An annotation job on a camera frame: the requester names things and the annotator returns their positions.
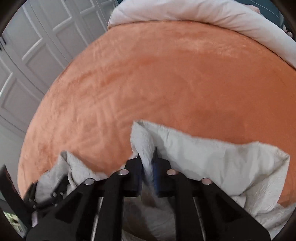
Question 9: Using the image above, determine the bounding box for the white rolled duvet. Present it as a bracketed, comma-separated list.
[108, 1, 295, 67]

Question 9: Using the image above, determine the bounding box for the orange plush bedspread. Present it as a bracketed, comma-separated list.
[18, 21, 295, 205]

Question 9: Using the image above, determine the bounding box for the teal upholstered headboard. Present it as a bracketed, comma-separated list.
[236, 0, 284, 27]

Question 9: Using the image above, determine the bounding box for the white panelled wardrobe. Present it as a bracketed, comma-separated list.
[1, 0, 118, 182]

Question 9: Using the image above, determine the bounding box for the white quilted jacket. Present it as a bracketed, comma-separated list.
[30, 119, 296, 241]

